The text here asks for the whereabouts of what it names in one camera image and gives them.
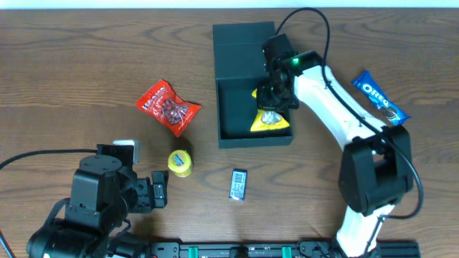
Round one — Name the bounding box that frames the yellow candy bag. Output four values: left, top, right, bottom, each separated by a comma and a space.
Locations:
250, 110, 290, 133

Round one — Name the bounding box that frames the red candy bag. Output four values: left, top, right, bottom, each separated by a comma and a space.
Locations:
136, 80, 201, 138

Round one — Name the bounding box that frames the blue Oreo cookie pack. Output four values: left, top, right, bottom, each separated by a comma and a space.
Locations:
352, 70, 410, 126

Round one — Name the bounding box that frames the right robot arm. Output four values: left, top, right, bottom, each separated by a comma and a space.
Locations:
257, 34, 413, 257

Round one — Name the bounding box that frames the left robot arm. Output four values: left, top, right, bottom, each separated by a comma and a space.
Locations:
27, 143, 169, 257

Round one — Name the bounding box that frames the yellow candy tube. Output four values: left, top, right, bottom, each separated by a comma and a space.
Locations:
168, 150, 193, 178

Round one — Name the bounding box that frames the dark green open box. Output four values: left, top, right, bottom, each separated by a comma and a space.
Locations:
212, 21, 293, 149

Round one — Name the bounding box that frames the small blue barcode packet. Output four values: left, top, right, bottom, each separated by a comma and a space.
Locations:
229, 170, 247, 201

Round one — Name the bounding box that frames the left black cable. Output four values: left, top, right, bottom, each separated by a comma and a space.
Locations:
0, 148, 100, 171

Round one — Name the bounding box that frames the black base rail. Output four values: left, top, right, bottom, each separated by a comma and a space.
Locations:
149, 240, 421, 258

